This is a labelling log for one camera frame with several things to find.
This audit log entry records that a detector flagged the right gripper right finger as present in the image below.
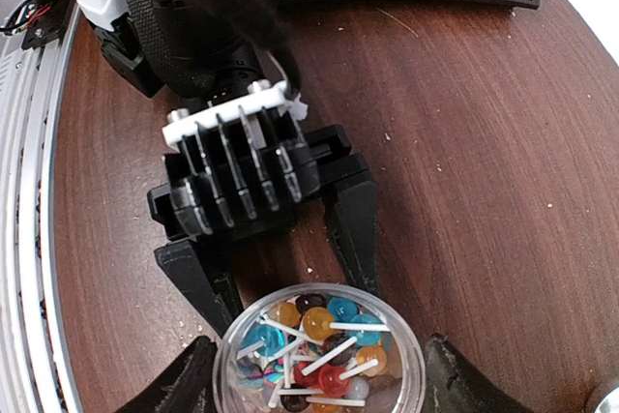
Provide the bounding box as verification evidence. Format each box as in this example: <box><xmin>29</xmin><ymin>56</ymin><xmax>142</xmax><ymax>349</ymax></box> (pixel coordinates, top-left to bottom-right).
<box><xmin>423</xmin><ymin>333</ymin><xmax>531</xmax><ymax>413</ymax></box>

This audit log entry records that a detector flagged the front aluminium rail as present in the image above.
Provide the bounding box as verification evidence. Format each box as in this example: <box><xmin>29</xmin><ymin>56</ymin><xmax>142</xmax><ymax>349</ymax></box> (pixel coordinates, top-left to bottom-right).
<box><xmin>1</xmin><ymin>7</ymin><xmax>83</xmax><ymax>412</ymax></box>

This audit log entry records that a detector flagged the metal scoop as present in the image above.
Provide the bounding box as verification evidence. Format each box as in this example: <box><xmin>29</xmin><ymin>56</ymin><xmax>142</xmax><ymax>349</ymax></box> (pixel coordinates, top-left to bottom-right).
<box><xmin>585</xmin><ymin>383</ymin><xmax>619</xmax><ymax>413</ymax></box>

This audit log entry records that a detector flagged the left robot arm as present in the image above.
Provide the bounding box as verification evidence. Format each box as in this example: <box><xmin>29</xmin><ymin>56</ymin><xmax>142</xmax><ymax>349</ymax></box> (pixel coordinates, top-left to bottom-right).
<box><xmin>77</xmin><ymin>0</ymin><xmax>379</xmax><ymax>334</ymax></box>

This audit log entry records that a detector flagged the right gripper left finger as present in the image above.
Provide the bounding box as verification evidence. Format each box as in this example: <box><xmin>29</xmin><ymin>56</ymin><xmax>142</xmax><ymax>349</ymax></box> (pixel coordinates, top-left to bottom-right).
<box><xmin>118</xmin><ymin>336</ymin><xmax>217</xmax><ymax>413</ymax></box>

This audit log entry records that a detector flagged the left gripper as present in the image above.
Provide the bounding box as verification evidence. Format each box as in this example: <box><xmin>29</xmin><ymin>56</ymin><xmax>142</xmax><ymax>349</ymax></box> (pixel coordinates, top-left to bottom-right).
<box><xmin>147</xmin><ymin>125</ymin><xmax>380</xmax><ymax>337</ymax></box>

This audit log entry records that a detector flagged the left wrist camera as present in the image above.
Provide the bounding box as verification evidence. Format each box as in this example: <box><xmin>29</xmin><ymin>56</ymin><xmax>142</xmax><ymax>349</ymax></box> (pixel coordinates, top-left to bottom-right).
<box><xmin>149</xmin><ymin>79</ymin><xmax>320</xmax><ymax>239</ymax></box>

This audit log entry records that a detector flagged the clear plastic jar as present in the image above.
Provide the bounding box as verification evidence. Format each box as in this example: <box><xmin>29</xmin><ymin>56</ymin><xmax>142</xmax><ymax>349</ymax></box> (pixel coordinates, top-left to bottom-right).
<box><xmin>213</xmin><ymin>283</ymin><xmax>426</xmax><ymax>412</ymax></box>

